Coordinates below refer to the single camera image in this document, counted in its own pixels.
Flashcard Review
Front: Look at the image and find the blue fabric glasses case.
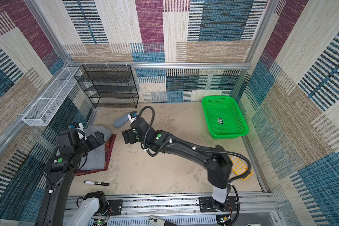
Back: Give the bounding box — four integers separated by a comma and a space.
114, 113, 131, 128

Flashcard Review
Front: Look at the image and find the yellow calculator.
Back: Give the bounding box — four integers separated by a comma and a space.
230, 156, 253, 181

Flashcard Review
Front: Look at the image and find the black corrugated right cable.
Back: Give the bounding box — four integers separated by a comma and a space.
138, 105, 252, 226

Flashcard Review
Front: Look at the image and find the black wire mesh shelf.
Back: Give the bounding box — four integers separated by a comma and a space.
74, 65, 139, 108

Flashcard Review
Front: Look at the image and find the black marker pen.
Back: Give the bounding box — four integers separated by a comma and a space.
84, 180, 110, 186

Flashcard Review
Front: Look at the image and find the maroon folded shirt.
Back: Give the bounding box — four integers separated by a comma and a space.
75, 134, 116, 177

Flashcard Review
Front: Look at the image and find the grey long sleeve shirt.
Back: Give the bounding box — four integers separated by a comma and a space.
79, 125, 112, 170

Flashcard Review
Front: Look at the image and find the green plastic basket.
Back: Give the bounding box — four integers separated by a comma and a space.
202, 96, 249, 139

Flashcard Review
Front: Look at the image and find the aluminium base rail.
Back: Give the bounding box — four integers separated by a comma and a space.
39, 192, 280, 226

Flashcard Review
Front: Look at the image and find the white wire mesh basket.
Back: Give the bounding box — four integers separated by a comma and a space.
23, 67, 79, 127

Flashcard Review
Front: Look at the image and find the multicolour patchwork folded shirt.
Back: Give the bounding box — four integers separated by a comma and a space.
104, 134, 115, 171

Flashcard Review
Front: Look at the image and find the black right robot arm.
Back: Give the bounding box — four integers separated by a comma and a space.
122, 113, 233, 211

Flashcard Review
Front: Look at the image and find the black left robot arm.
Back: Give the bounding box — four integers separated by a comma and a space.
35, 128, 105, 226

